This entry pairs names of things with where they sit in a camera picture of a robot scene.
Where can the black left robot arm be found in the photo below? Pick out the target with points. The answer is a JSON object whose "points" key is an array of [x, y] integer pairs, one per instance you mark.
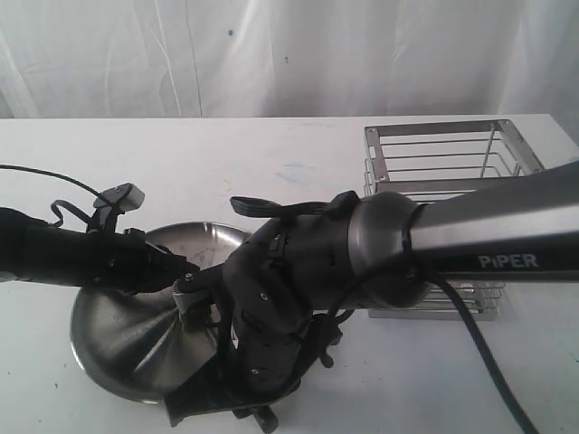
{"points": [[34, 251]]}

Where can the green cucumber piece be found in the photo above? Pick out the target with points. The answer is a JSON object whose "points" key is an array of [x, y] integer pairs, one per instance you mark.
{"points": [[192, 318]]}

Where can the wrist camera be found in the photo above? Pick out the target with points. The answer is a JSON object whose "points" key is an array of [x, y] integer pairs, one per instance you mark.
{"points": [[112, 203], [198, 289]]}

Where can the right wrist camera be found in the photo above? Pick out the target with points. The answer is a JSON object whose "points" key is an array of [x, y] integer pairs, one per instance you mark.
{"points": [[198, 289]]}

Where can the black knife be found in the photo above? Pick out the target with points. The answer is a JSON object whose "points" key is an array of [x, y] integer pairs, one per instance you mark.
{"points": [[264, 416]]}

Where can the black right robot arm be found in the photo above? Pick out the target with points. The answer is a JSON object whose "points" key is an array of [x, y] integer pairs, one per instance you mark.
{"points": [[283, 293]]}

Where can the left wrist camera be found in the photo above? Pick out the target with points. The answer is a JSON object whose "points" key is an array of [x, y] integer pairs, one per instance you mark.
{"points": [[112, 203]]}

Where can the steel wire utensil rack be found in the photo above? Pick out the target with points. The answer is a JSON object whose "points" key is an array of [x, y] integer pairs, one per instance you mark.
{"points": [[432, 162]]}

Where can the round stainless steel plate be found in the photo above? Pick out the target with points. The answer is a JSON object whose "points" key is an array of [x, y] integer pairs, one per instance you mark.
{"points": [[139, 347]]}

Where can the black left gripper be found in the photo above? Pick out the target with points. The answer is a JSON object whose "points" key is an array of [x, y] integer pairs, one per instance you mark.
{"points": [[131, 264]]}

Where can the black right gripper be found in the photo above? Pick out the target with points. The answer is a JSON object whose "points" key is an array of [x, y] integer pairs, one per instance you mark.
{"points": [[252, 367]]}

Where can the white backdrop curtain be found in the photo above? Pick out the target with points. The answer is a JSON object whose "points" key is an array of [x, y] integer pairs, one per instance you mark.
{"points": [[210, 59]]}

